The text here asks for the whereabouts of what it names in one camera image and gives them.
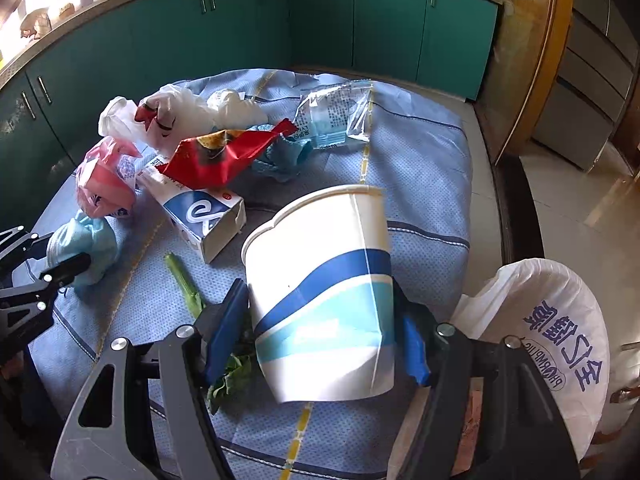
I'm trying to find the grey kitchen countertop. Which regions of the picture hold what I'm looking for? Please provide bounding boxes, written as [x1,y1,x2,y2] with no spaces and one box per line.
[0,0,503,86]

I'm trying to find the green vegetable leaf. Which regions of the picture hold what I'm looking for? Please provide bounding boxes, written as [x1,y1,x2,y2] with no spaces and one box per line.
[206,330,256,413]

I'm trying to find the green vegetable stalk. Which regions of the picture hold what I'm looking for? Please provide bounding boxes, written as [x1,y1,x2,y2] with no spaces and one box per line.
[164,252,206,318]

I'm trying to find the white red printed plastic bag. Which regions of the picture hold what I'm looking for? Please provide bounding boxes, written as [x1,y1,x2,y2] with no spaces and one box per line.
[98,85,221,153]

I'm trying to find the crumpled white plastic wrap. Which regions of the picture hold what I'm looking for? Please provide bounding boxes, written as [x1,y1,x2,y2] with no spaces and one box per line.
[206,89,271,128]

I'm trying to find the knotted blue cloth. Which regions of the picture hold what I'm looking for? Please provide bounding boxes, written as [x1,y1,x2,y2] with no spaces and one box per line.
[250,135,313,183]

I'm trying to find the white blue striped paper cup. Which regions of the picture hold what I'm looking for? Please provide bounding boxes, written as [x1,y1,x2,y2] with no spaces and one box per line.
[241,185,396,404]

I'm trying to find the clear printed plastic packet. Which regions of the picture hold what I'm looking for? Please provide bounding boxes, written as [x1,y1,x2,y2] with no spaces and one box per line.
[291,80,375,151]

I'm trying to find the light blue bag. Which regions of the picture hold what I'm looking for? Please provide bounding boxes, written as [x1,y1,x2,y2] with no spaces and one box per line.
[47,210,121,288]

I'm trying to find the pink plastic packet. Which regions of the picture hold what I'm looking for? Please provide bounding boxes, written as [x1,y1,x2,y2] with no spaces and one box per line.
[75,136,143,218]

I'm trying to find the red snack wrapper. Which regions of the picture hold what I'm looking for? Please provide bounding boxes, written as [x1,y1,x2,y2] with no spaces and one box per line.
[161,119,299,190]

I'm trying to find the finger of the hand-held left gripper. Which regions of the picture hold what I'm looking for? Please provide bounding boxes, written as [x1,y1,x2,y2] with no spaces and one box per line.
[0,252,92,321]
[0,225,41,273]

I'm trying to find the wooden framed glass door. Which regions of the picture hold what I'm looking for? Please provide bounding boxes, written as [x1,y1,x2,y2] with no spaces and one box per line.
[475,0,576,166]

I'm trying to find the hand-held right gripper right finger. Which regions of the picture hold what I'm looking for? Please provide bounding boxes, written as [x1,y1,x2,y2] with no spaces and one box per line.
[392,277,583,480]

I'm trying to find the grey refrigerator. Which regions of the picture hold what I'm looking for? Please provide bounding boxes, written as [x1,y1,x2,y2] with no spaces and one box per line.
[532,0,640,171]

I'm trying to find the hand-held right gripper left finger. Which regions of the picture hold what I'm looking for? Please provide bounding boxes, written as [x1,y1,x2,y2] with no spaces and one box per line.
[50,277,251,480]

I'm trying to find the white plastic bag lined bin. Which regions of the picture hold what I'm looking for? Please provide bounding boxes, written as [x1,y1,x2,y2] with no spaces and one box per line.
[450,257,610,463]

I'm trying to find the white and blue carton box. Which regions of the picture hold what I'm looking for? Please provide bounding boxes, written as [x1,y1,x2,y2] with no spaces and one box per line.
[136,154,247,265]

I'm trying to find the teal base cabinets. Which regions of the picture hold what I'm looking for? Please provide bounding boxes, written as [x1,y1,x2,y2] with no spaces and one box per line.
[0,0,501,221]

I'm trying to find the light blue quilted tablecloth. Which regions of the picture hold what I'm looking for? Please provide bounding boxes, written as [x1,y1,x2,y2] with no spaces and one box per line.
[27,67,473,480]

